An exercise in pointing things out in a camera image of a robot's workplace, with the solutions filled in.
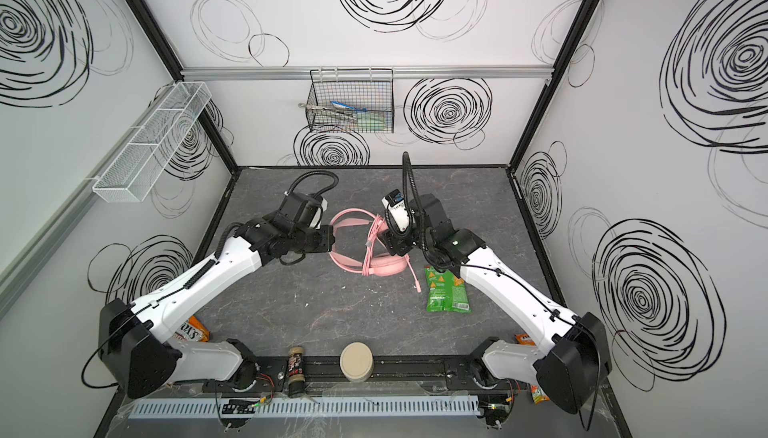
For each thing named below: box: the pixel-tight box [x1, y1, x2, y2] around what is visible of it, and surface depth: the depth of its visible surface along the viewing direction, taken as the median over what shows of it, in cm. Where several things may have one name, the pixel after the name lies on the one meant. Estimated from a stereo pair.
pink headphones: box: [328, 209, 408, 277], surface depth 78 cm
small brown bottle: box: [287, 346, 306, 399], surface depth 73 cm
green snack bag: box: [424, 266, 472, 314], surface depth 86 cm
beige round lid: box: [340, 341, 374, 383], surface depth 72 cm
